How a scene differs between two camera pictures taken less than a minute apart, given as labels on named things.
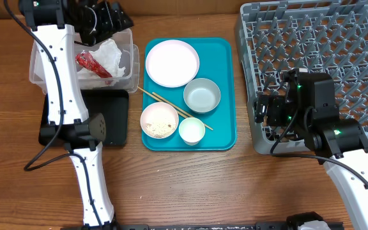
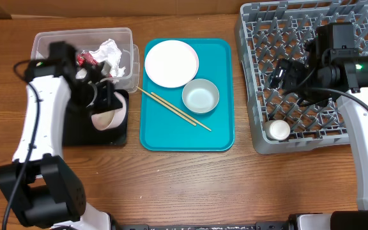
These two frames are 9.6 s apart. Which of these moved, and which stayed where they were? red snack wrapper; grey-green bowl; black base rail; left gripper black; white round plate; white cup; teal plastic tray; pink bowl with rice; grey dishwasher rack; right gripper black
Moved: right gripper black; pink bowl with rice; left gripper black; white cup
Stayed: teal plastic tray; grey dishwasher rack; grey-green bowl; white round plate; red snack wrapper; black base rail
